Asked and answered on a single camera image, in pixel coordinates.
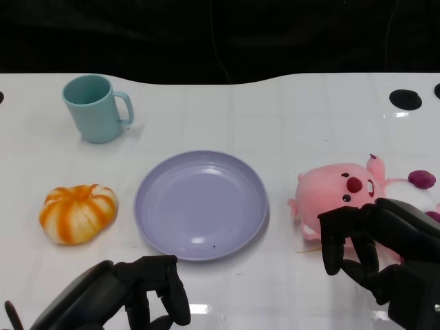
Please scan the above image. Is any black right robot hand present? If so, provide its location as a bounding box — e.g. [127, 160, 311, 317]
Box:
[316, 197, 440, 330]

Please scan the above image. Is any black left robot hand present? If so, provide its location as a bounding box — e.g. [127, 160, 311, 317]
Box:
[29, 254, 192, 330]

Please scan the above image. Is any pink plush beaver doll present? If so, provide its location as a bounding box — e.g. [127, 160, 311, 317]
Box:
[287, 153, 440, 249]

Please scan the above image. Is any lavender round plate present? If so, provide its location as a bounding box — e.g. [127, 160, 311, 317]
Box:
[133, 149, 270, 263]

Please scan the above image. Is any orange white striped pumpkin toy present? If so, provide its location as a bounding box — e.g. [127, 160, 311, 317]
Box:
[38, 184, 120, 245]

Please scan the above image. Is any light teal plastic mug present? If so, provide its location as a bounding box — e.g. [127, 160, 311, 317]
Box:
[61, 74, 135, 144]

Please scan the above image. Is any black backdrop cloth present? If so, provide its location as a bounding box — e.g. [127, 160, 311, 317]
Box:
[0, 0, 440, 85]

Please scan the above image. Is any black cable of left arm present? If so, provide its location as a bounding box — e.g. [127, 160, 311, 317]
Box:
[3, 300, 25, 330]

